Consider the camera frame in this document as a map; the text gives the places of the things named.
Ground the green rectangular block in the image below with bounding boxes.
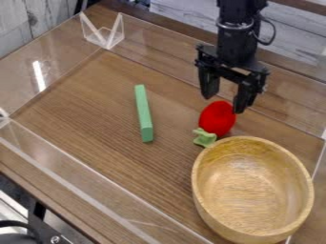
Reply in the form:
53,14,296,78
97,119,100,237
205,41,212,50
134,84,153,143

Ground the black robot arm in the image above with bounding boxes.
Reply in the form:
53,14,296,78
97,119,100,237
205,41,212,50
195,0,276,113

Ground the red plush strawberry toy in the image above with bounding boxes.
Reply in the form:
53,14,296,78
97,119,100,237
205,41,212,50
192,101,236,148

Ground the wooden oval bowl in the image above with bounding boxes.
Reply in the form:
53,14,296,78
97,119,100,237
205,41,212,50
191,136,313,244

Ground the black cable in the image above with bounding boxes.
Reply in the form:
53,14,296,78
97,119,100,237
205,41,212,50
0,218,37,237

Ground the clear acrylic corner bracket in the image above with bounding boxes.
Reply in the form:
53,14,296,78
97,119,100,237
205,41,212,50
78,13,124,50

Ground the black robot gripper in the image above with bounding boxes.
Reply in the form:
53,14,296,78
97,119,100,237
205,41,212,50
195,18,269,114

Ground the black table leg bracket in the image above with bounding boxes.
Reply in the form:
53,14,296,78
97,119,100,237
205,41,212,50
28,201,72,244

